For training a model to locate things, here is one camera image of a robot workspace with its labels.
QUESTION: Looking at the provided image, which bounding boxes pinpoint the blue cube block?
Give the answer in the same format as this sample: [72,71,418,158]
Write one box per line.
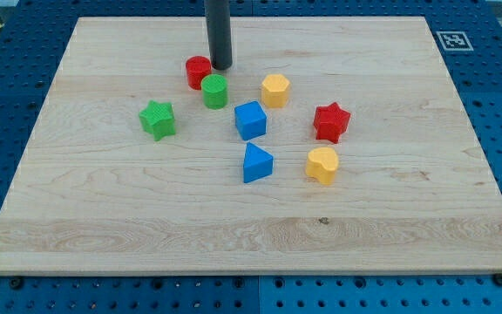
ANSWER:
[234,100,267,140]

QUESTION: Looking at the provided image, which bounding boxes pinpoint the green star block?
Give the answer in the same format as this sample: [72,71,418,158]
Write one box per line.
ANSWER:
[139,100,176,141]

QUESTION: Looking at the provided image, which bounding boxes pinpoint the red cylinder block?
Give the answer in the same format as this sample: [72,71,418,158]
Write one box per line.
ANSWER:
[186,56,212,90]

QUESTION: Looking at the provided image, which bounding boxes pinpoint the red star block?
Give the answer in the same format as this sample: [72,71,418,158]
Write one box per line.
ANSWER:
[313,102,351,144]

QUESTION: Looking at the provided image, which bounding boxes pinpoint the blue triangle block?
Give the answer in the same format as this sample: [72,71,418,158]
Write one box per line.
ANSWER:
[243,142,274,183]

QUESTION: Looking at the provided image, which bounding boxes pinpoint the white fiducial marker tag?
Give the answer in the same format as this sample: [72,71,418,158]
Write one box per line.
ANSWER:
[436,31,473,51]

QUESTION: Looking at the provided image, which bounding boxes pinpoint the light wooden board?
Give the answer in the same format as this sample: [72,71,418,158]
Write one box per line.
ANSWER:
[0,17,502,276]

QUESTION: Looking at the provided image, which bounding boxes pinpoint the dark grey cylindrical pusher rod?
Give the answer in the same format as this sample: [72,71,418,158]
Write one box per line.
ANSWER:
[204,0,233,71]

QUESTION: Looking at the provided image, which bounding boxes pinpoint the yellow hexagon block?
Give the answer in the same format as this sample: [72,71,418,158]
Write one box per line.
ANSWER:
[261,74,291,108]

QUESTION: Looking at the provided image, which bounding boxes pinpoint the green cylinder block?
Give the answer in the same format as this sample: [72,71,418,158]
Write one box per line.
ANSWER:
[201,74,228,109]

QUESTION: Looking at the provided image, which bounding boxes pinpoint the yellow heart block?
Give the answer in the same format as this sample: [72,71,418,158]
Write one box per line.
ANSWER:
[305,147,339,185]

